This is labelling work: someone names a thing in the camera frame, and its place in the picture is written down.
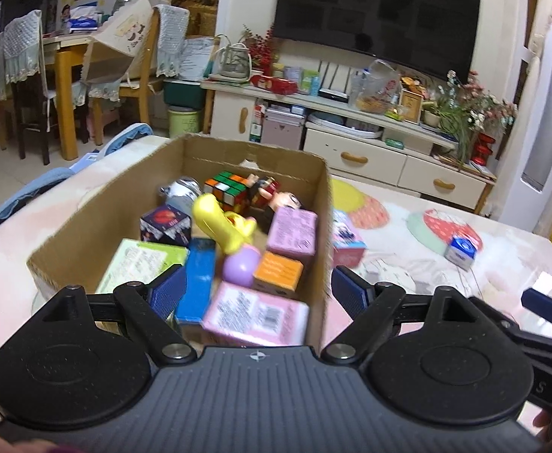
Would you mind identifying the cream printed cloth cover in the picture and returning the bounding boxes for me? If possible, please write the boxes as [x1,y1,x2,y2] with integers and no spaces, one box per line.
[82,0,156,88]

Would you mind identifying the cardboard box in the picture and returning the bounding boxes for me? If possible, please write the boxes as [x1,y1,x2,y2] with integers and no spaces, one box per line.
[27,134,332,347]

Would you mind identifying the white paper sheets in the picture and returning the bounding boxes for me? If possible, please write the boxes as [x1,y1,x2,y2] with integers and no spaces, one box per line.
[179,38,217,81]

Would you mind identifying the wooden desk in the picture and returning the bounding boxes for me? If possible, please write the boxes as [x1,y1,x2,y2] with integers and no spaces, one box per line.
[45,35,98,161]

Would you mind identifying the green box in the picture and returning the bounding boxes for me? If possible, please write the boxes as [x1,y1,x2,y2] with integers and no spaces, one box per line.
[96,239,189,294]

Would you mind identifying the light green bucket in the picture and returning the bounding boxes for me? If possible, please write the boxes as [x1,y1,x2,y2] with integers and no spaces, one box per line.
[167,106,201,139]

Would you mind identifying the red vase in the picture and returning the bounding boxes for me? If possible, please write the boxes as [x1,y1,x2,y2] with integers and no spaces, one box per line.
[470,132,496,166]

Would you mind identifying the blue tissue pack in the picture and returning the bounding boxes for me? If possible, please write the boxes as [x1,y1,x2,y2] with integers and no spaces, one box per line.
[66,7,102,29]

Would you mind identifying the white tower air conditioner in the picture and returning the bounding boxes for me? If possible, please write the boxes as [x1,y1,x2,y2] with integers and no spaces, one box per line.
[495,33,552,237]

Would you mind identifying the colourful puzzle cube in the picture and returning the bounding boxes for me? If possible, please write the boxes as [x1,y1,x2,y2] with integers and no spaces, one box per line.
[204,171,251,213]

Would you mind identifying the glass kettle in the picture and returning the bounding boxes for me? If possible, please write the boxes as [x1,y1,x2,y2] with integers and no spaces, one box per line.
[216,35,252,81]

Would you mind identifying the potted green plant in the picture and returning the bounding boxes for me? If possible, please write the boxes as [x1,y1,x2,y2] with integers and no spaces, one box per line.
[422,99,475,161]

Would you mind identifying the pink artificial flowers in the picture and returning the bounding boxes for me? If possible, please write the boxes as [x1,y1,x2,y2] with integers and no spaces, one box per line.
[446,70,517,133]

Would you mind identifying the white medicine box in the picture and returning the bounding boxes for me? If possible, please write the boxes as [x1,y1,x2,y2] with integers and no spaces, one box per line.
[283,65,304,90]

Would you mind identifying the yellow purple toy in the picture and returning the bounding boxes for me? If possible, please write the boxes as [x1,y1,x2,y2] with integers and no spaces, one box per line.
[192,193,262,288]

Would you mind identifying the dark patterned box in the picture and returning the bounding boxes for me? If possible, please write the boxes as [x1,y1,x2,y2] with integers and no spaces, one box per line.
[140,206,193,247]

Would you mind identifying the orange box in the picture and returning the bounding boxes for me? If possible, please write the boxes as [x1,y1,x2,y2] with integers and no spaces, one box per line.
[253,251,304,294]

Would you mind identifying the dark green bin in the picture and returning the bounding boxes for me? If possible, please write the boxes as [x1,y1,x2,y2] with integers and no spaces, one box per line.
[163,78,208,109]

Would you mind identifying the panda toy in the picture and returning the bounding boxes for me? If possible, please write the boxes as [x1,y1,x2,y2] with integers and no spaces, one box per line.
[160,177,204,211]

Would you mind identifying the pink storage case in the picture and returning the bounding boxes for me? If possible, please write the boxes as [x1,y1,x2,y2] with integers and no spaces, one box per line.
[261,108,305,152]

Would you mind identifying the black television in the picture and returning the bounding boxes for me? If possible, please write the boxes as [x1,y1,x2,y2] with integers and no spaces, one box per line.
[273,0,482,81]

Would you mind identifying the red snack packet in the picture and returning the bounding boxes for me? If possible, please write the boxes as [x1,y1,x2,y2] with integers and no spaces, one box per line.
[250,74,299,95]

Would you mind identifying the black-haired doll figure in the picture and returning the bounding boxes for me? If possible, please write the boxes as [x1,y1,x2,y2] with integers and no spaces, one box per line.
[250,176,302,214]

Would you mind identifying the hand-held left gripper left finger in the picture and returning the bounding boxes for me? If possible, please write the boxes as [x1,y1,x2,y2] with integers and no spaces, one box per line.
[45,264,197,366]

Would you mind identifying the pink purple toy kitchen box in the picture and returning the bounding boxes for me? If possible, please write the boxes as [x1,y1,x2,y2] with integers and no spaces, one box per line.
[267,206,318,260]

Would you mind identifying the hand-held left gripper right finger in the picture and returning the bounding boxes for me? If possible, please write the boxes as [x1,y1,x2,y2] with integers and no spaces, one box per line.
[321,267,487,366]

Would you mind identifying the clear plastic snack bag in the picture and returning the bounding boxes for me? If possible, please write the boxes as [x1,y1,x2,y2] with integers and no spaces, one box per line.
[349,60,402,114]

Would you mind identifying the framed picture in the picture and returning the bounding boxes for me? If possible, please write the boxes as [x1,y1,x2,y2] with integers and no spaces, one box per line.
[400,91,423,124]

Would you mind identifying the pink barcode box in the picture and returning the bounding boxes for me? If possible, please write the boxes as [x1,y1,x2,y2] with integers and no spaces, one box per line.
[203,282,310,347]

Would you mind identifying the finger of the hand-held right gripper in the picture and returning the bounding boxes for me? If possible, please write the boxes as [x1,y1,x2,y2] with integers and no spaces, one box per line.
[521,288,552,341]
[467,295,552,369]

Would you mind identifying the wooden chair with lace cover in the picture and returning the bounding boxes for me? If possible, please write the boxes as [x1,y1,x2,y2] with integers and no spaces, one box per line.
[85,4,189,145]

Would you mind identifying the dark chair with lace cover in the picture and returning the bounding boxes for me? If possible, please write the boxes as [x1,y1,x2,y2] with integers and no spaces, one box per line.
[0,9,51,166]

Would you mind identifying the red berry branches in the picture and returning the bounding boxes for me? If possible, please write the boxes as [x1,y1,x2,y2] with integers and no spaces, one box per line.
[241,26,277,74]

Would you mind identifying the cream tv cabinet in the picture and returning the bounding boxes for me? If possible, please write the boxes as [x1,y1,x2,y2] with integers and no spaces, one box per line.
[200,79,498,213]

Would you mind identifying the pink figure-print box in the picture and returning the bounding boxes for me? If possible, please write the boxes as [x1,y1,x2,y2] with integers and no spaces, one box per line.
[331,210,367,270]

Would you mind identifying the small blue white box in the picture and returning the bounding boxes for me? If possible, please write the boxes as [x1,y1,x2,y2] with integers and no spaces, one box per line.
[444,235,476,272]

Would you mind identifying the blue cushioned seat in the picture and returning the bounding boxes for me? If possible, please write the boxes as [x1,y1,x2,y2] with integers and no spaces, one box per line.
[0,167,74,237]
[100,123,155,157]

